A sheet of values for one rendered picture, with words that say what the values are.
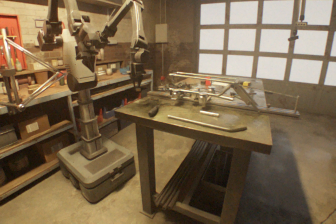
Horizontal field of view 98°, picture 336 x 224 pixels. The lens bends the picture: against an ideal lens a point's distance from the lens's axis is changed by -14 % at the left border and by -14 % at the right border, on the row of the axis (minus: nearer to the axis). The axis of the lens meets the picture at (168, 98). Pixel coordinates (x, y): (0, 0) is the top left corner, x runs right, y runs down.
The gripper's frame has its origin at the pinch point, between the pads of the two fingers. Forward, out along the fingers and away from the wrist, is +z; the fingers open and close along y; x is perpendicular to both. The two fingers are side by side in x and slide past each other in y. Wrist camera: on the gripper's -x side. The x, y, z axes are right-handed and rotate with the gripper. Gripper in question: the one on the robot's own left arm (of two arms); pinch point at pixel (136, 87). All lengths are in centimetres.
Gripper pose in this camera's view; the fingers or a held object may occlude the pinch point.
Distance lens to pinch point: 98.5
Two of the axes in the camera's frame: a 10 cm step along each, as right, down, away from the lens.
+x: -3.5, -2.7, 9.0
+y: 9.4, -1.0, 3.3
